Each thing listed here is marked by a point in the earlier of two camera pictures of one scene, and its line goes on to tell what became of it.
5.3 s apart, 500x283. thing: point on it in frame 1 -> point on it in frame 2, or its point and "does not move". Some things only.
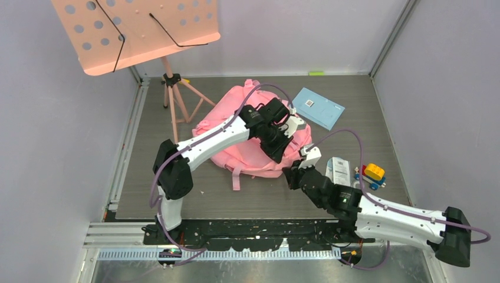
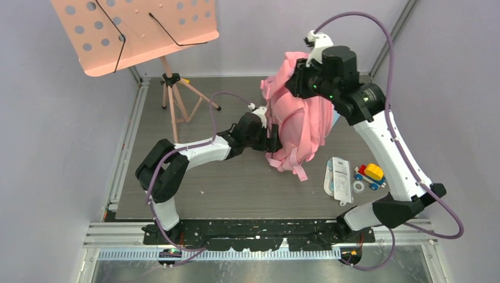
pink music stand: x=109 y=35 does not move
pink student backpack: x=249 y=159 -> x=305 y=122
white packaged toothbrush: x=338 y=170 does not move
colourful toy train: x=373 y=174 does not move
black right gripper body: x=295 y=181 -> x=306 y=86
